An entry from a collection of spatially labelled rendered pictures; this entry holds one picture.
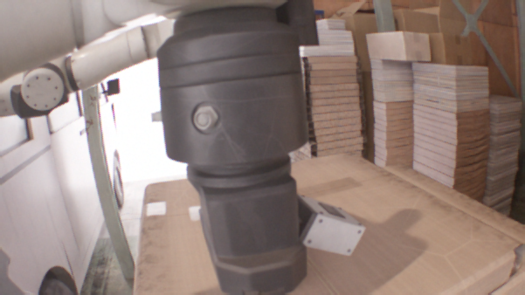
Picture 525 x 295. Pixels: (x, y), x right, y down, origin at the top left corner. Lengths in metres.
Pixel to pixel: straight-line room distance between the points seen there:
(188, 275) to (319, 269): 0.13
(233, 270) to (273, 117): 0.08
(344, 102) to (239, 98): 2.10
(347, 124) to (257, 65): 2.12
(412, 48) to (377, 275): 1.78
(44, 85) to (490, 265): 0.60
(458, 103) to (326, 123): 0.91
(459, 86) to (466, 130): 0.26
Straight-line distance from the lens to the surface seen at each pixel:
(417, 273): 0.33
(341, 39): 2.28
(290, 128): 0.20
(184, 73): 0.19
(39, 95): 0.54
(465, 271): 0.34
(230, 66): 0.18
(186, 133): 0.19
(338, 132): 2.28
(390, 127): 2.28
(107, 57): 0.54
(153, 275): 0.36
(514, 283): 0.42
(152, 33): 0.59
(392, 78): 2.27
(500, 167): 2.50
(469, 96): 2.12
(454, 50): 2.15
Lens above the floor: 1.29
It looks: 14 degrees down
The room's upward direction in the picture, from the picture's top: 5 degrees counter-clockwise
